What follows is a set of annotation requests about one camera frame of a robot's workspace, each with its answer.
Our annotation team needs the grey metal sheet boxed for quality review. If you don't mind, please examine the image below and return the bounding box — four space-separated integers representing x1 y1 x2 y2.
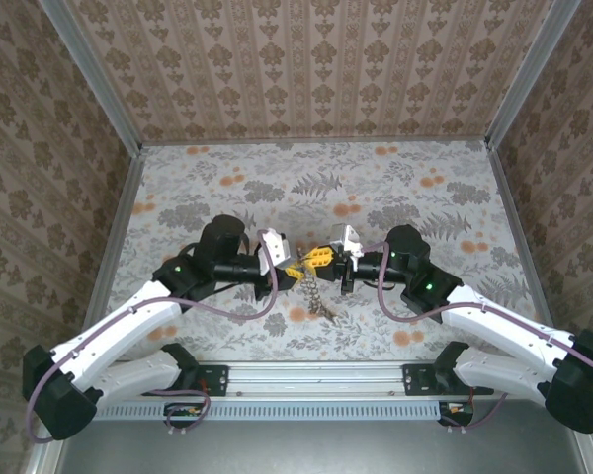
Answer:
27 394 593 474

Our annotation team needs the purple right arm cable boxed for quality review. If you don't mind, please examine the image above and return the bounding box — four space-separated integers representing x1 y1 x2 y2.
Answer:
360 240 593 435

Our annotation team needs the thin aluminium back rail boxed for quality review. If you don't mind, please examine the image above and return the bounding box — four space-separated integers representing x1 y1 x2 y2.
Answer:
140 133 490 148

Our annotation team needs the aluminium front mounting rail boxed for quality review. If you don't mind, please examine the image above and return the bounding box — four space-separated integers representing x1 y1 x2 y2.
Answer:
98 358 550 399

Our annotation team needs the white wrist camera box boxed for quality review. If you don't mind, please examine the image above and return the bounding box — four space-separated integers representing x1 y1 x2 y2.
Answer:
328 224 366 259
255 228 294 277

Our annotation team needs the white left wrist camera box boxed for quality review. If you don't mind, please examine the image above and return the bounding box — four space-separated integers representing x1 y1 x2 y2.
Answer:
255 228 294 277

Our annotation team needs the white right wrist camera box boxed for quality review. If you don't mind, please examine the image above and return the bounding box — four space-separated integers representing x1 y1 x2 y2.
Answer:
328 224 366 259

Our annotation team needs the grey slotted cable duct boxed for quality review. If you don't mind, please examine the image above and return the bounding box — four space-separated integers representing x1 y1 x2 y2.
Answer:
96 398 476 423

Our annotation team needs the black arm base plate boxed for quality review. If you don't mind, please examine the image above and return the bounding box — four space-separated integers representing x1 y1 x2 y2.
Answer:
177 363 228 398
402 362 494 396

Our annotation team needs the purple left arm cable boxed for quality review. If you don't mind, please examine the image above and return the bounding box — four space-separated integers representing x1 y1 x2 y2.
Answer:
25 231 281 443

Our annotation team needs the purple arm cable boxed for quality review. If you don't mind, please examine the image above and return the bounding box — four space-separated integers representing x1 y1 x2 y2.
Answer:
360 240 593 435
25 231 281 443

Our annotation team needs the floral patterned table cover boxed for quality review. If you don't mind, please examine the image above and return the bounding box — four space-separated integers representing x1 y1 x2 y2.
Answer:
86 140 554 361

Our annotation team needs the aluminium table side rail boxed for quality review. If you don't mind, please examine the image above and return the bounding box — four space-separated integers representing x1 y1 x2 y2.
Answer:
487 144 557 337
81 147 147 347

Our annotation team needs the steel keyring chain bunch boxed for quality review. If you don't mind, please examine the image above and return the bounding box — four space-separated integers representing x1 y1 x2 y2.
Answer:
296 249 338 325

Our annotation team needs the aluminium frame post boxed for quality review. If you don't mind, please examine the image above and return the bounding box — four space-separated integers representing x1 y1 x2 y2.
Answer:
483 0 582 150
38 0 145 154

